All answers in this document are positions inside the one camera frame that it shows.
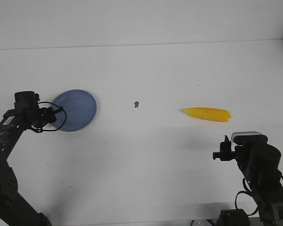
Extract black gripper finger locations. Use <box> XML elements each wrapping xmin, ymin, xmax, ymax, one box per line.
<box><xmin>219</xmin><ymin>135</ymin><xmax>232</xmax><ymax>153</ymax></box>
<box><xmin>48</xmin><ymin>107</ymin><xmax>57</xmax><ymax>124</ymax></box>

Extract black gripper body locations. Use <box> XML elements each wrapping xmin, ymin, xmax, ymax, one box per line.
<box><xmin>213</xmin><ymin>145</ymin><xmax>243</xmax><ymax>161</ymax></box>
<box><xmin>25</xmin><ymin>107</ymin><xmax>48</xmax><ymax>127</ymax></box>

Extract blue round plate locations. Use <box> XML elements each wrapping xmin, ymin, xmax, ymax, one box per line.
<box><xmin>51</xmin><ymin>89</ymin><xmax>97</xmax><ymax>132</ymax></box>

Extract yellow corn cob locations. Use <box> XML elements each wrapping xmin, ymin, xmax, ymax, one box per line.
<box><xmin>182</xmin><ymin>107</ymin><xmax>231</xmax><ymax>122</ymax></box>

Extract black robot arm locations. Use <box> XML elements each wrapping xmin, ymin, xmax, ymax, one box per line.
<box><xmin>0</xmin><ymin>91</ymin><xmax>56</xmax><ymax>226</ymax></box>
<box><xmin>213</xmin><ymin>131</ymin><xmax>283</xmax><ymax>226</ymax></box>

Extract small brown table stain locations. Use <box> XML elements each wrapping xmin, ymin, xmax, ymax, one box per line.
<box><xmin>134</xmin><ymin>101</ymin><xmax>140</xmax><ymax>108</ymax></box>

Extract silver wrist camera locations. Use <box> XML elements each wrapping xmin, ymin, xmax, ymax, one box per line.
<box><xmin>231</xmin><ymin>131</ymin><xmax>268</xmax><ymax>145</ymax></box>

